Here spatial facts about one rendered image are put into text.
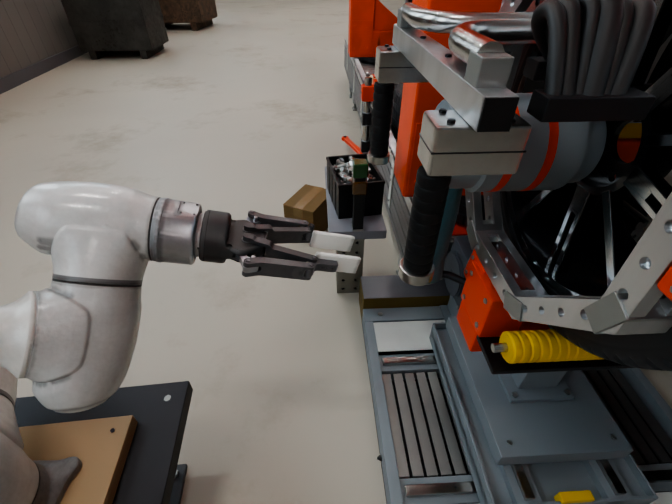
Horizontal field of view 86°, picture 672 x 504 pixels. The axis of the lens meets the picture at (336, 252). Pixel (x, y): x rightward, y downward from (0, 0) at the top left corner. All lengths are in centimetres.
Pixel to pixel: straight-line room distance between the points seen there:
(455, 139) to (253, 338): 114
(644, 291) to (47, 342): 64
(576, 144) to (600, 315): 22
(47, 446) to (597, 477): 115
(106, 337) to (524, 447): 85
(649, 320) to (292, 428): 93
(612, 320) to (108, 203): 61
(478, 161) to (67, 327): 48
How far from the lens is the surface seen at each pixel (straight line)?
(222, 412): 125
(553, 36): 38
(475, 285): 81
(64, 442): 96
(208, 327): 146
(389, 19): 292
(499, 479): 104
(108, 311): 53
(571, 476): 111
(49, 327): 53
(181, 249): 52
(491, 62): 36
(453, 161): 37
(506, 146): 39
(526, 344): 74
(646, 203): 63
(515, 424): 102
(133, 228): 52
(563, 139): 58
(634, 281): 49
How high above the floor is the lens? 107
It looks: 39 degrees down
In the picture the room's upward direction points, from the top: straight up
